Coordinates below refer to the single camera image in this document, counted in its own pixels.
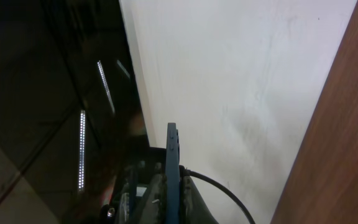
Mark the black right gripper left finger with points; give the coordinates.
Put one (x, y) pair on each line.
(151, 208)

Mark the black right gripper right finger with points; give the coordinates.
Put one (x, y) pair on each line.
(193, 209)

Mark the blue smartphone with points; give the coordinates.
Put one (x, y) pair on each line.
(172, 172)

